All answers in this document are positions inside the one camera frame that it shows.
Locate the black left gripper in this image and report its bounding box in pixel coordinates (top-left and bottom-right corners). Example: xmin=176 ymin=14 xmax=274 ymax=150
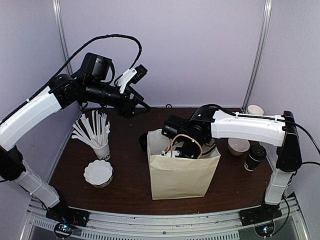
xmin=83 ymin=78 xmax=152 ymax=119

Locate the bundle of white wrapped straws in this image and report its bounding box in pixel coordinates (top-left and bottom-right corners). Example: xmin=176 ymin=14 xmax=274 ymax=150
xmin=71 ymin=110 xmax=111 ymax=149

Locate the stack of paper cups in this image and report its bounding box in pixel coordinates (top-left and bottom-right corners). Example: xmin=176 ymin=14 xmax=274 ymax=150
xmin=246 ymin=104 xmax=264 ymax=116

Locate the stack of black cup lids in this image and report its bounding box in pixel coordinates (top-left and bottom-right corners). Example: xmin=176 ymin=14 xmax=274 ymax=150
xmin=138 ymin=132 xmax=148 ymax=152

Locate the black plastic cup lid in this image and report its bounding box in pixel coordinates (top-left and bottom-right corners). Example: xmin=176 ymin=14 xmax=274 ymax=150
xmin=248 ymin=144 xmax=267 ymax=162

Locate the cream paper bag with handles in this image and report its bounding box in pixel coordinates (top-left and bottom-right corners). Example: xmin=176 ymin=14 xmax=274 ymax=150
xmin=147 ymin=129 xmax=221 ymax=200

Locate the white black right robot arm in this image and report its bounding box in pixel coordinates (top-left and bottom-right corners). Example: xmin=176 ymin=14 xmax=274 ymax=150
xmin=161 ymin=104 xmax=302 ymax=221

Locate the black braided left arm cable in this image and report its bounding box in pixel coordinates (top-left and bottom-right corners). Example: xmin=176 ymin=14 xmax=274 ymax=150
xmin=24 ymin=34 xmax=143 ymax=103

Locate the left aluminium frame post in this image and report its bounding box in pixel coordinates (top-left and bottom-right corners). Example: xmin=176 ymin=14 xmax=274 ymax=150
xmin=52 ymin=0 xmax=69 ymax=61

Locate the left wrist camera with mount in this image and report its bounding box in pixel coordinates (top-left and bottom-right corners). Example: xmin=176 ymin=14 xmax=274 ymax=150
xmin=114 ymin=64 xmax=148 ymax=94

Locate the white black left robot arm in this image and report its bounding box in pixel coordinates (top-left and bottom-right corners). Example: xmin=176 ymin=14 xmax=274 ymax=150
xmin=0 ymin=53 xmax=151 ymax=223

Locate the aluminium frame post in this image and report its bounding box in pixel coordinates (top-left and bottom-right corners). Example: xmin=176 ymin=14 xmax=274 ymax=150
xmin=52 ymin=0 xmax=69 ymax=61
xmin=241 ymin=0 xmax=273 ymax=112

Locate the single black paper cup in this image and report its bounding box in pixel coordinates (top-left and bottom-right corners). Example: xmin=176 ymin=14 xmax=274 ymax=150
xmin=244 ymin=153 xmax=264 ymax=172

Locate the right aluminium frame post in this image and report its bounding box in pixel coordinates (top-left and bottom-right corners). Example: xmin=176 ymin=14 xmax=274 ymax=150
xmin=241 ymin=0 xmax=273 ymax=112

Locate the white round ceramic bowl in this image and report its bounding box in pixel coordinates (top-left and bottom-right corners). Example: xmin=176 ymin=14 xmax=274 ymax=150
xmin=227 ymin=138 xmax=250 ymax=156

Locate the aluminium front rail base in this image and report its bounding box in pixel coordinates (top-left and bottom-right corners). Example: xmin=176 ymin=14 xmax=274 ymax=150
xmin=18 ymin=196 xmax=311 ymax=240

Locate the paper cup holding straws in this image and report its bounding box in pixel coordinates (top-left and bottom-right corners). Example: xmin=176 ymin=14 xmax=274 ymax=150
xmin=92 ymin=141 xmax=111 ymax=161

